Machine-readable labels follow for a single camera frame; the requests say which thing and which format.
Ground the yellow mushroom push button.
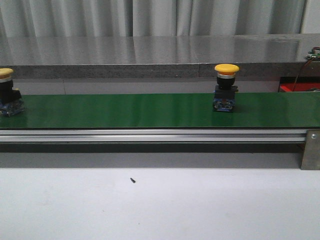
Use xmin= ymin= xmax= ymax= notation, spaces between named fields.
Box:
xmin=212 ymin=63 xmax=240 ymax=112
xmin=0 ymin=68 xmax=25 ymax=117

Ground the green conveyor belt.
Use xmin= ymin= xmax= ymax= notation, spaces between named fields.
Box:
xmin=0 ymin=92 xmax=320 ymax=129

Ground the grey stone counter slab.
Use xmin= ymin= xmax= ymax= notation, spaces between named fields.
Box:
xmin=0 ymin=33 xmax=320 ymax=79

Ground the red bin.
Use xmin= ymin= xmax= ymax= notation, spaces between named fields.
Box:
xmin=278 ymin=76 xmax=320 ymax=93

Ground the small green circuit board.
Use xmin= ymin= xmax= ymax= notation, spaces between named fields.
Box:
xmin=305 ymin=46 xmax=320 ymax=61

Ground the grey pleated curtain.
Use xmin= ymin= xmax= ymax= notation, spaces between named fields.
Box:
xmin=0 ymin=0 xmax=306 ymax=37

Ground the aluminium conveyor side rail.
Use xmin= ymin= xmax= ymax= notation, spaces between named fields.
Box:
xmin=0 ymin=128 xmax=307 ymax=143

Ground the metal conveyor support bracket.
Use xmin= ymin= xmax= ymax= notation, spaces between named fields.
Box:
xmin=300 ymin=129 xmax=320 ymax=170

